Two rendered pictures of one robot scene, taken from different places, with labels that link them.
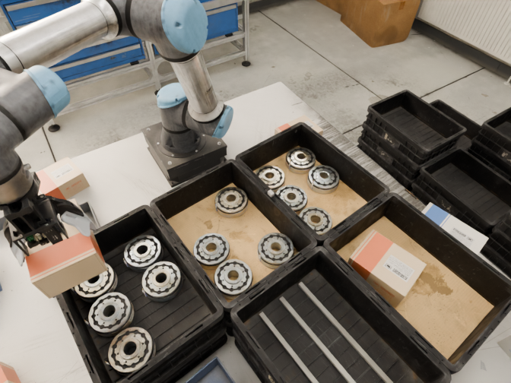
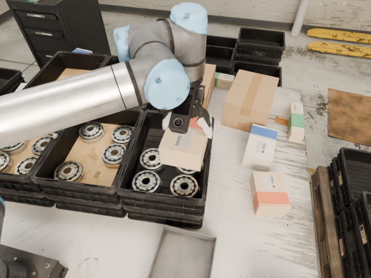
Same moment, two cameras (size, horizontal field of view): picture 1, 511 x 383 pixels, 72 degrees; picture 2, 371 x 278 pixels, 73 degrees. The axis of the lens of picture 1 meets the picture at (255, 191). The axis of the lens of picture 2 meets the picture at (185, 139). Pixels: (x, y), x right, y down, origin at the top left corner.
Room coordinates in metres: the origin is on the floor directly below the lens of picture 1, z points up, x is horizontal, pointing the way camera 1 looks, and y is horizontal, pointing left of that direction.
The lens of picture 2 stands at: (0.71, 0.77, 1.65)
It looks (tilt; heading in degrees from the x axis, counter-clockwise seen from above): 49 degrees down; 227
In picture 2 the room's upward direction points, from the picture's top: straight up
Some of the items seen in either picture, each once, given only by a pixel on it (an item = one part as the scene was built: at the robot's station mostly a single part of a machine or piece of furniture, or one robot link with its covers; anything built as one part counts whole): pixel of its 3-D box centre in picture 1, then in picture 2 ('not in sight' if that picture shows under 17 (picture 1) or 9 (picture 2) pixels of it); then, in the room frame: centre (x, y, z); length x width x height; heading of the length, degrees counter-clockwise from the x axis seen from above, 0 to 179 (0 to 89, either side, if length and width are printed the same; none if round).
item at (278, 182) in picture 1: (269, 176); (29, 166); (0.77, -0.05, 0.86); 0.10 x 0.10 x 0.01
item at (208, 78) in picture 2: not in sight; (190, 89); (-0.09, -0.04, 0.78); 0.30 x 0.22 x 0.16; 32
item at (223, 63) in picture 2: not in sight; (206, 78); (-0.67, -0.44, 0.37); 0.40 x 0.30 x 0.45; 123
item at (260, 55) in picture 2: not in sight; (256, 59); (-1.22, -0.32, 0.37); 0.40 x 0.30 x 0.45; 123
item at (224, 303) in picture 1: (230, 224); (94, 142); (0.54, 0.07, 0.92); 0.40 x 0.30 x 0.02; 38
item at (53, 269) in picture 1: (62, 246); (186, 139); (0.37, 0.41, 1.08); 0.16 x 0.12 x 0.07; 33
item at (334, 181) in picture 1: (323, 176); (11, 141); (0.78, -0.23, 0.86); 0.10 x 0.10 x 0.01
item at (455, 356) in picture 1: (410, 277); (71, 84); (0.42, -0.41, 0.87); 0.40 x 0.30 x 0.11; 38
